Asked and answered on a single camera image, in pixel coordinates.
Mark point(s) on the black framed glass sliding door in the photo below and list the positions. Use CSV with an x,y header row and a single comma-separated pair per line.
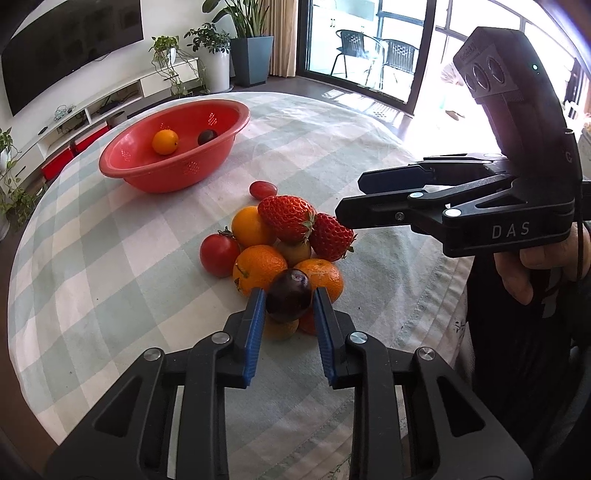
x,y
427,46

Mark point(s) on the bushy plant in white pot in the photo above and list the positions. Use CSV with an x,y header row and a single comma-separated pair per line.
x,y
217,69

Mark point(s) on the person's right hand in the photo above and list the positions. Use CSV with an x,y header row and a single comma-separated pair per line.
x,y
526,272

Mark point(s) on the red plastic colander basin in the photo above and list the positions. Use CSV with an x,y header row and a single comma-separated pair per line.
x,y
138,170

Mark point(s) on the black set-top box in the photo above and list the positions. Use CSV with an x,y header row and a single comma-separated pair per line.
x,y
111,107

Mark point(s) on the black patio chair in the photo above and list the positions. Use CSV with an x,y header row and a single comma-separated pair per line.
x,y
397,53
353,44

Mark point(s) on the green white checkered tablecloth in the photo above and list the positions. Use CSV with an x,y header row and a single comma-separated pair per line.
x,y
138,277

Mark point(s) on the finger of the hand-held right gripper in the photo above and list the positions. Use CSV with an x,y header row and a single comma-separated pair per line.
x,y
392,177
369,212

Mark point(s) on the black wall television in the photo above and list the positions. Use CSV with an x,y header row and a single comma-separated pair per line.
x,y
69,46

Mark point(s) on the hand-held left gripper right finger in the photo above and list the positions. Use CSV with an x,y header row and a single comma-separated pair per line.
x,y
325,337

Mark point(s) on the trailing vine plant on cabinet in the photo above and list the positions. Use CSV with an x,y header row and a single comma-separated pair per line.
x,y
164,46

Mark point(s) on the orange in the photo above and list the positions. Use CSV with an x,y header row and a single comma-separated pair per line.
x,y
247,226
328,279
165,142
256,270

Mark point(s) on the small grey pot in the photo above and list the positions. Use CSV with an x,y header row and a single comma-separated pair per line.
x,y
117,118

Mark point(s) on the trailing vine plant with long stems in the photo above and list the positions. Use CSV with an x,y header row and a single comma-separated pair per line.
x,y
11,194

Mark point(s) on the red storage box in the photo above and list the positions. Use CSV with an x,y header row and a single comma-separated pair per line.
x,y
57,162
91,138

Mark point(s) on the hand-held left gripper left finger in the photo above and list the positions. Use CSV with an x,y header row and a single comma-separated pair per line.
x,y
256,332

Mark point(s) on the white television cabinet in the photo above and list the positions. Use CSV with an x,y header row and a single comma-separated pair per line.
x,y
152,82

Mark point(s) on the red cherry tomato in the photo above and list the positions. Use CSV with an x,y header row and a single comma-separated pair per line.
x,y
263,189

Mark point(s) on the large red strawberry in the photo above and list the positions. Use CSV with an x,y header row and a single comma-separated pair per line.
x,y
284,217

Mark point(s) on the small yellow kumquat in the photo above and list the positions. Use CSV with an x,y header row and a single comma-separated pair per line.
x,y
279,331
295,254

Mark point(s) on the dark purple plum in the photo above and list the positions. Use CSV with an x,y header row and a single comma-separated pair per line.
x,y
207,137
288,297

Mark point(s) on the red tomato with green stem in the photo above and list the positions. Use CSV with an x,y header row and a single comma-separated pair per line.
x,y
219,254

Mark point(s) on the person's dark clothing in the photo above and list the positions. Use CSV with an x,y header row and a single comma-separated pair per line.
x,y
508,350

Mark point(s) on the tall plant in dark pot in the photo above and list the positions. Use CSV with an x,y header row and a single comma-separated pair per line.
x,y
251,60

